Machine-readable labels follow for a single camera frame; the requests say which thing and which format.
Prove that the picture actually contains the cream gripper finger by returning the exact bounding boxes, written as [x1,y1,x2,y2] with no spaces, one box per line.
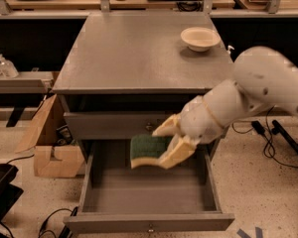
[152,114,181,137]
[158,135,199,169]

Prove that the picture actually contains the clear sanitizer bottle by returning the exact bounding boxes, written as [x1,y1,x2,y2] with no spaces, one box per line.
[0,54,19,78]

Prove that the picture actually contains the grey drawer cabinet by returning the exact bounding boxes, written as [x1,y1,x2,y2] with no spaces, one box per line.
[53,11,233,156]

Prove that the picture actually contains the small white pump dispenser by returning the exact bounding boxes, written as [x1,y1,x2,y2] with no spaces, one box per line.
[227,45,234,55]

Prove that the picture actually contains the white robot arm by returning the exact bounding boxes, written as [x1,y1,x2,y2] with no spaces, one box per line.
[153,47,298,169]

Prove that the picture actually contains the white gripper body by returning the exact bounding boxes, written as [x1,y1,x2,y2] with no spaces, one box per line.
[179,96,224,144]

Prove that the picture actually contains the white ceramic bowl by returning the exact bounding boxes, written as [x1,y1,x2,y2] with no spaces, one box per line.
[181,27,221,52]

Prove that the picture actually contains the black floor cable left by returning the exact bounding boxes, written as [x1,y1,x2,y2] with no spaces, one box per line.
[38,205,79,238]

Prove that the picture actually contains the brown cardboard box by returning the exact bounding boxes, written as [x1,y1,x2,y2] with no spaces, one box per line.
[15,95,84,179]

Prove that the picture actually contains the open grey middle drawer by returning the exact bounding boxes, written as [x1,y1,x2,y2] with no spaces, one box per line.
[65,140,234,234]

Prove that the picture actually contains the green and yellow sponge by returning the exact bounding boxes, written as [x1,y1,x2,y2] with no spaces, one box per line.
[130,135,171,169]

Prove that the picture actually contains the black plastic bin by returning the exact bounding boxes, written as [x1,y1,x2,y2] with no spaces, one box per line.
[0,164,23,221]

